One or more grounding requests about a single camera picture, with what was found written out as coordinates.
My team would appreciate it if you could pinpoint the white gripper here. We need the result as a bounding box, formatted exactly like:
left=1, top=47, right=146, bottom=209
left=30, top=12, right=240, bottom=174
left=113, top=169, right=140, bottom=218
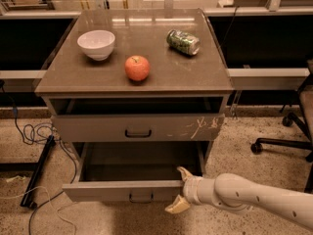
left=165, top=166, right=216, bottom=214

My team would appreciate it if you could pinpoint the grey drawer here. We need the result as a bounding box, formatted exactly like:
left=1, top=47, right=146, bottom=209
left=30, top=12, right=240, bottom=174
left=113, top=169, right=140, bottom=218
left=64, top=141, right=209, bottom=204
left=52, top=114, right=225, bottom=142

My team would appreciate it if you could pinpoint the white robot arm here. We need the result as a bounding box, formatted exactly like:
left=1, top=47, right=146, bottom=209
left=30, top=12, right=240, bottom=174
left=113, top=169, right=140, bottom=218
left=165, top=166, right=313, bottom=229

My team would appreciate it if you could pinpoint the grey top drawer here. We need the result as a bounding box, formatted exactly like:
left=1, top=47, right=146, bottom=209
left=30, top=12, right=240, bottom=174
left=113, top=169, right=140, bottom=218
left=52, top=114, right=225, bottom=142

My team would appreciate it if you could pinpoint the grey drawer cabinet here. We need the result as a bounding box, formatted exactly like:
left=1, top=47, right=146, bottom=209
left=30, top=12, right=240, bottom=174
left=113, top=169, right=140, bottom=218
left=36, top=9, right=232, bottom=154

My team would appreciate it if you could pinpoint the red apple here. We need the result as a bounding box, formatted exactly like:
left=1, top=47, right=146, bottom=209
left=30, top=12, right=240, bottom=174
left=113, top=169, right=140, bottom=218
left=124, top=56, right=150, bottom=81

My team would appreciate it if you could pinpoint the black office chair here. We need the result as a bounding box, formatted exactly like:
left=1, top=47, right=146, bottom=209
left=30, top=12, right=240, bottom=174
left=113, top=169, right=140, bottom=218
left=249, top=59, right=313, bottom=194

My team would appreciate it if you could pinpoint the green soda can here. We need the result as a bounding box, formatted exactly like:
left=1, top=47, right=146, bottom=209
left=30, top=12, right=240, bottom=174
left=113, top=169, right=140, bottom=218
left=166, top=29, right=201, bottom=56

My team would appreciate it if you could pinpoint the black metal floor bar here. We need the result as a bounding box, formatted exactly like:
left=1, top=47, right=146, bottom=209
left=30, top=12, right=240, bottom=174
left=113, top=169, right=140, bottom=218
left=21, top=135, right=56, bottom=210

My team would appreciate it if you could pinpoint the white ceramic bowl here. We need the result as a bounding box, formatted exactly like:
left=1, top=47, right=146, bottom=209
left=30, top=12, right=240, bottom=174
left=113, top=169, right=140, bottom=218
left=77, top=30, right=115, bottom=61

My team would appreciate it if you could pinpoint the white floor cable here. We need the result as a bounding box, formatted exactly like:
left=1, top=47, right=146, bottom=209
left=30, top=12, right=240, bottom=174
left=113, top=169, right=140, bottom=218
left=0, top=174, right=79, bottom=235

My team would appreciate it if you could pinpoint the blue floor cable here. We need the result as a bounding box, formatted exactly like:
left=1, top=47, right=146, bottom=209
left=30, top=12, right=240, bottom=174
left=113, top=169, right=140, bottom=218
left=0, top=80, right=78, bottom=235

